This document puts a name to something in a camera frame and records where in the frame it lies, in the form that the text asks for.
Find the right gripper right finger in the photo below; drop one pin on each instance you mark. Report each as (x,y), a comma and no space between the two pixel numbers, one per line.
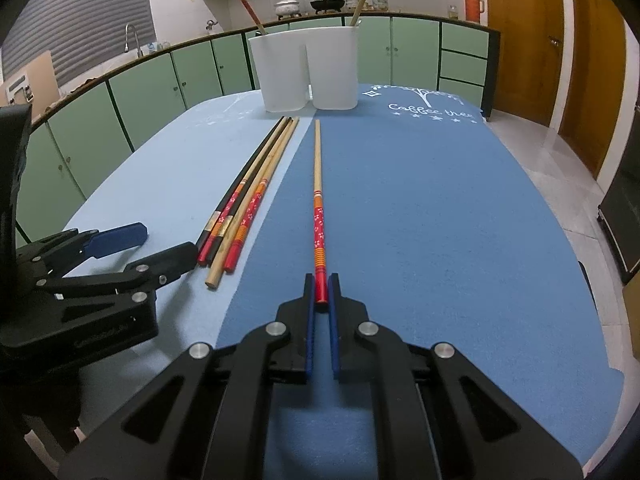
(334,290)

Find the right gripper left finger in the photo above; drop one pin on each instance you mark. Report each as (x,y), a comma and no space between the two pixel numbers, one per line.
(310,304)

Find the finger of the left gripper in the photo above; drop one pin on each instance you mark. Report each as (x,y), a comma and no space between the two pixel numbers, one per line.
(105,243)
(165,267)

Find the red patterned wooden chopstick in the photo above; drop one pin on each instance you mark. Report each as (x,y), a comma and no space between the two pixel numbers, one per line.
(320,286)

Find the green lower kitchen cabinets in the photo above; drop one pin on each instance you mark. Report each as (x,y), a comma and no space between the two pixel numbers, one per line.
(80,140)

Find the plain wooden chopstick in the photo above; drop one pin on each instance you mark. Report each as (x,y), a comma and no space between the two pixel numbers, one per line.
(230,239)

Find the black red-banded chopstick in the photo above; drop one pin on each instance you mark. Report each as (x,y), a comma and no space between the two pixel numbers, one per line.
(237,194)

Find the black gold-banded chopstick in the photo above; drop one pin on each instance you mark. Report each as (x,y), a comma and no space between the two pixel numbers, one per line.
(227,209)

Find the red orange patterned chopstick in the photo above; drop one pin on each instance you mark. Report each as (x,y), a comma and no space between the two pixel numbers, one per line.
(239,239)

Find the light blue table mat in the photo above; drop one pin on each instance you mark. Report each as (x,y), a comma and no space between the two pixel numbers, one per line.
(172,184)

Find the dark blue table mat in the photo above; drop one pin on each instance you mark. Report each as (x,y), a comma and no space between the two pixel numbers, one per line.
(434,225)

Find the cardboard panel with device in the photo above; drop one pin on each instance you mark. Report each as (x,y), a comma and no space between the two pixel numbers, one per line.
(33,84)

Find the chrome sink faucet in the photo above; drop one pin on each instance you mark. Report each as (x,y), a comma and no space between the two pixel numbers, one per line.
(131,35)

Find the white double utensil holder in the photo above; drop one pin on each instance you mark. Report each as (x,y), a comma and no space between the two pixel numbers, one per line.
(317,65)

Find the grey window blind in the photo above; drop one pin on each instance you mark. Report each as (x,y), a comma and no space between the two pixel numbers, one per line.
(80,34)

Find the white cooking pot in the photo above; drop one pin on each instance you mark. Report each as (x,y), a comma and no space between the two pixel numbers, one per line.
(287,9)

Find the black wok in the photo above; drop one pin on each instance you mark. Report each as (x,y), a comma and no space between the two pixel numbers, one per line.
(327,6)

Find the red chopstick in holder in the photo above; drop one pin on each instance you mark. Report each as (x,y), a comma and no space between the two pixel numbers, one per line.
(250,11)

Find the black oven cabinet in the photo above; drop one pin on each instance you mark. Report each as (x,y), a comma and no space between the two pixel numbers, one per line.
(620,210)

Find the orange thermos flask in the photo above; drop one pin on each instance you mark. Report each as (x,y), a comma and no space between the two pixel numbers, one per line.
(473,10)

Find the left wooden door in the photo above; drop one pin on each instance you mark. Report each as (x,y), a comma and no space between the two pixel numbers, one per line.
(530,57)

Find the wooden door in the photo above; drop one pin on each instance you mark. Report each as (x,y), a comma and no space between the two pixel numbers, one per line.
(530,57)
(596,81)

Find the right wooden door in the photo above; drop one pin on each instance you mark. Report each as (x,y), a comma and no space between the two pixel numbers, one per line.
(596,81)

